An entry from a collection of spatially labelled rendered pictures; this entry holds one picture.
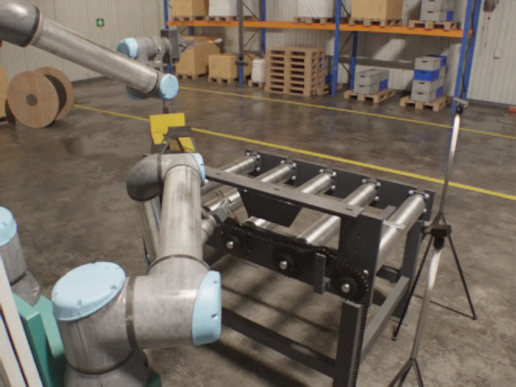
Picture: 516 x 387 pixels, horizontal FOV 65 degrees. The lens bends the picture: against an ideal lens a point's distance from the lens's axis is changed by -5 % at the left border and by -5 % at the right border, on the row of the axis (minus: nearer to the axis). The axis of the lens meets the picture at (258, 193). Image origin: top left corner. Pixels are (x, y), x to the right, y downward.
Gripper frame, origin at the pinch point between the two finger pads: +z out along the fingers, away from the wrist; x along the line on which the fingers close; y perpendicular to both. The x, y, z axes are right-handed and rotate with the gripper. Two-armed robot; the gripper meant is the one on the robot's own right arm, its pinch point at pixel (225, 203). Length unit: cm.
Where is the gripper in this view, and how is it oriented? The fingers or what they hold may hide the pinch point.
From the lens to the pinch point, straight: 196.1
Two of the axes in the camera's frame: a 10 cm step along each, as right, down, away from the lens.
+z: 4.5, -5.5, 7.0
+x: 7.1, -2.4, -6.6
